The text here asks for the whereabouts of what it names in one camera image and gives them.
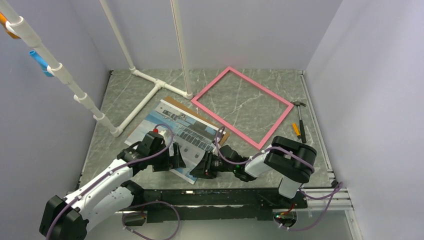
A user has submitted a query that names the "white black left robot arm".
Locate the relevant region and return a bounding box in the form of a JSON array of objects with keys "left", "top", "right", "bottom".
[{"left": 39, "top": 128, "right": 184, "bottom": 240}]

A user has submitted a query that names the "building photo print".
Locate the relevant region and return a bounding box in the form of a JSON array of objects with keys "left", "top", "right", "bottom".
[{"left": 124, "top": 99, "right": 218, "bottom": 185}]

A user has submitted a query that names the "white pvc pipe stand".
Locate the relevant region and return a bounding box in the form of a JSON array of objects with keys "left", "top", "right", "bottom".
[{"left": 0, "top": 0, "right": 194, "bottom": 138}]

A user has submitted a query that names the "orange pipe peg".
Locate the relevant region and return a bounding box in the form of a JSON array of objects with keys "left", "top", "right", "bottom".
[{"left": 0, "top": 13, "right": 21, "bottom": 39}]

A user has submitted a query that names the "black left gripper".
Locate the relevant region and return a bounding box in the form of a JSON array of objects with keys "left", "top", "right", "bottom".
[{"left": 148, "top": 142, "right": 186, "bottom": 172}]

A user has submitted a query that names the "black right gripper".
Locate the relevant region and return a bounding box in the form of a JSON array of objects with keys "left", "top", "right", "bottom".
[{"left": 189, "top": 150, "right": 236, "bottom": 179}]

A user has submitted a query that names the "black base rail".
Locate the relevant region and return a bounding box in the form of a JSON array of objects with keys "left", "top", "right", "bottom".
[{"left": 124, "top": 187, "right": 308, "bottom": 223}]

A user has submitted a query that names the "aluminium side rail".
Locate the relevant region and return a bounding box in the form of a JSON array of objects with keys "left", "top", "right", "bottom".
[{"left": 297, "top": 70, "right": 364, "bottom": 240}]

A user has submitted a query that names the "black handled claw hammer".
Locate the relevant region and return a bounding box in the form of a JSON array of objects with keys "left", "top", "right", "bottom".
[{"left": 291, "top": 101, "right": 307, "bottom": 144}]

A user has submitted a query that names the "pink wooden picture frame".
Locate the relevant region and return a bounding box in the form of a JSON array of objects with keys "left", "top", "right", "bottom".
[{"left": 191, "top": 66, "right": 294, "bottom": 150}]

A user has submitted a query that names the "brown frame backing board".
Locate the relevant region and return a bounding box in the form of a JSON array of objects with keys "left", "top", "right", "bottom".
[{"left": 124, "top": 96, "right": 218, "bottom": 150}]

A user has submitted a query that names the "blue pipe peg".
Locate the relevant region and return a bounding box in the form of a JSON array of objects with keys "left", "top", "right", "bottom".
[{"left": 28, "top": 50, "right": 54, "bottom": 78}]

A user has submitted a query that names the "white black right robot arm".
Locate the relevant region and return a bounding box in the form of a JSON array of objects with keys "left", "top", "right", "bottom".
[{"left": 189, "top": 136, "right": 317, "bottom": 208}]

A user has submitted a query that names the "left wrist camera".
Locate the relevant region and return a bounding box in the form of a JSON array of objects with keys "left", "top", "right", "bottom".
[{"left": 152, "top": 128, "right": 169, "bottom": 138}]

